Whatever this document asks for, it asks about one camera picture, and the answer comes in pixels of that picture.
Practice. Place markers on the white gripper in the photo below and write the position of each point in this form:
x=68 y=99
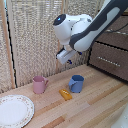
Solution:
x=65 y=55

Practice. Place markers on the white grey Franka robot arm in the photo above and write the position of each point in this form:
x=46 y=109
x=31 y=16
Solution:
x=100 y=20

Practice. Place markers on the brown drawer cabinet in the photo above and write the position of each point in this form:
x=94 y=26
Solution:
x=113 y=43

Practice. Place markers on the brown drawer front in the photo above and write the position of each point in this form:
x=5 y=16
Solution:
x=115 y=39

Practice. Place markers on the blue mug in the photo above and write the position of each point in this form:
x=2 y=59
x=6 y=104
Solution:
x=76 y=83

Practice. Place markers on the orange bread roll toy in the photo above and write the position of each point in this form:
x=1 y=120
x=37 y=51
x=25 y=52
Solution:
x=65 y=94

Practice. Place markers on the pink mug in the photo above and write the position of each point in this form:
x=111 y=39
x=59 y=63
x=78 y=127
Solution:
x=39 y=85

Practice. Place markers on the beige woven screen panel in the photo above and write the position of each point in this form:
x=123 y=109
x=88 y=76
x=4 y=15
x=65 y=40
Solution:
x=33 y=40
x=76 y=10
x=4 y=63

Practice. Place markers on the white plate with patterned rim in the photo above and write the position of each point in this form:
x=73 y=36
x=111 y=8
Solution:
x=14 y=111

